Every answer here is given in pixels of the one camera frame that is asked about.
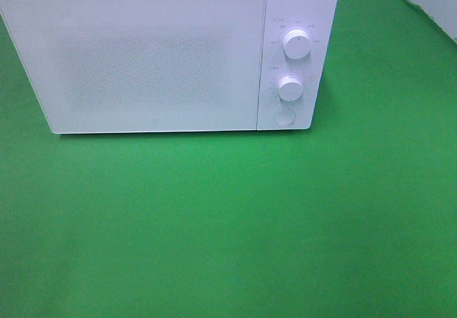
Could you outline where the round white door release button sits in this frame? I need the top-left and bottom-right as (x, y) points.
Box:
(273, 109), (296, 126)

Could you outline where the white microwave knob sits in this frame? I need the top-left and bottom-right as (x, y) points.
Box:
(277, 76), (303, 102)
(282, 27), (311, 60)

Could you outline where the white microwave door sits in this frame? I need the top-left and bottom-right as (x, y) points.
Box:
(1, 0), (265, 134)

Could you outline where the green table cloth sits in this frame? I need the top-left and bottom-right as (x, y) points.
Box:
(1, 0), (456, 317)

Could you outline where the white microwave oven body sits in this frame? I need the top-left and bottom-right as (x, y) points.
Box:
(0, 0), (339, 135)

